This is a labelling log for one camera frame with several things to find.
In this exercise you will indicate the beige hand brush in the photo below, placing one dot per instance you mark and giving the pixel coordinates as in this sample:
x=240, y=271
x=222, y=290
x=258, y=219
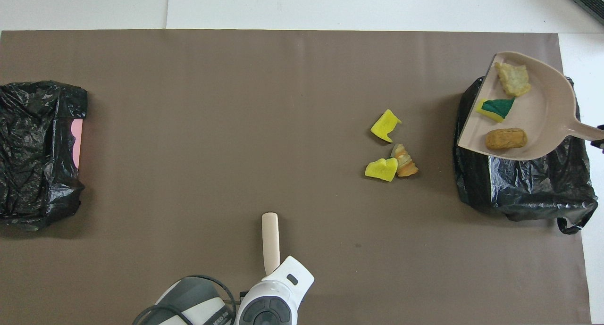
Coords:
x=270, y=240

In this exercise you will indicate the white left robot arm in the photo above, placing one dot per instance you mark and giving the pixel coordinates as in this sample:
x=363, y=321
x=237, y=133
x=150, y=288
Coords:
x=273, y=296

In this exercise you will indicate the sliced bread piece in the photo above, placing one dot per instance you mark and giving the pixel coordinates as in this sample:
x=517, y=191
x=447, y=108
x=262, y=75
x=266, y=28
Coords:
x=513, y=79
x=406, y=162

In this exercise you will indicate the pale pink plastic dustpan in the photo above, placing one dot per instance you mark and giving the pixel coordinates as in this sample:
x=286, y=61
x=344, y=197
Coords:
x=542, y=112

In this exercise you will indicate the round brown bread roll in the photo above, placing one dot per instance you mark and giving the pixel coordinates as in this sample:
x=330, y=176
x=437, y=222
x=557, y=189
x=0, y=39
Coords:
x=506, y=139

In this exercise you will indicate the brown paper table mat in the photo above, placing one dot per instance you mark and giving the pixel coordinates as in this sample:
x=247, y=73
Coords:
x=188, y=127

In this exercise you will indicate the crumpled black trash bag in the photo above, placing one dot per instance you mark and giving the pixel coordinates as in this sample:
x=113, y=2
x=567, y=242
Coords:
x=33, y=150

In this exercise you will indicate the pink bin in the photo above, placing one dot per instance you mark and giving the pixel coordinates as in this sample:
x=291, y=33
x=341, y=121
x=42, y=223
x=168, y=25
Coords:
x=77, y=143

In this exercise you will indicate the yellow green sponge piece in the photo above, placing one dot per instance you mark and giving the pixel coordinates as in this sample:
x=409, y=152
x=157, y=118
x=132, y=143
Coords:
x=495, y=109
x=385, y=126
x=381, y=170

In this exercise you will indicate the open black trash bag bin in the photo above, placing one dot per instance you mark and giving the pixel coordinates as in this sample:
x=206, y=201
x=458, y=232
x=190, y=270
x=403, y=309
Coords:
x=528, y=188

